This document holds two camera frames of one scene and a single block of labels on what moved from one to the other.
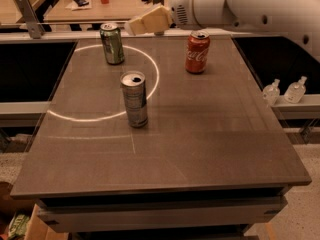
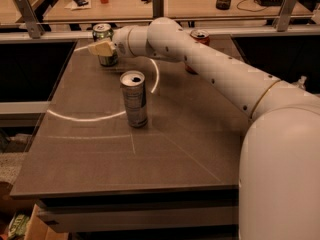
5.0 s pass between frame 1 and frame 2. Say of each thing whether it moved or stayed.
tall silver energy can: stayed
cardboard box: stayed
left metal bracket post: stayed
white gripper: moved
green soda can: moved
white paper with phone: stayed
